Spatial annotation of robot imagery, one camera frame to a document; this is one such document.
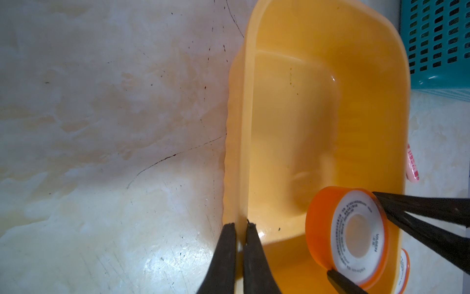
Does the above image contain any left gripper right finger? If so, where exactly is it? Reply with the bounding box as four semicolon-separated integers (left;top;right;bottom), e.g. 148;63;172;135
243;221;281;294

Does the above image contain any orange tape roll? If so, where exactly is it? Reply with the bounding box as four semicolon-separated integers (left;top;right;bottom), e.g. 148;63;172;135
305;186;389;290
394;249;410;294

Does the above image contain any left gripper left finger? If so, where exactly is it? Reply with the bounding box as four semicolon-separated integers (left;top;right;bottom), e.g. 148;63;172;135
197;223;237;294

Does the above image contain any teal plastic basket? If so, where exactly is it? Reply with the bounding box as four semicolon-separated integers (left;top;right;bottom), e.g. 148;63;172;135
400;0;470;102

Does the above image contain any yellow plastic storage box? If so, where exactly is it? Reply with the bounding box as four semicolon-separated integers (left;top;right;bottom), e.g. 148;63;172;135
223;1;410;294

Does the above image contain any spoon with pink handle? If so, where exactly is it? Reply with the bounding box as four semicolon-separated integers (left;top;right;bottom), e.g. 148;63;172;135
406;145;420;183

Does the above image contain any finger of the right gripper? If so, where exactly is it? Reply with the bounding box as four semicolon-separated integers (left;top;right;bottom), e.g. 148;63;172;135
327;269;367;294
372;190;470;276

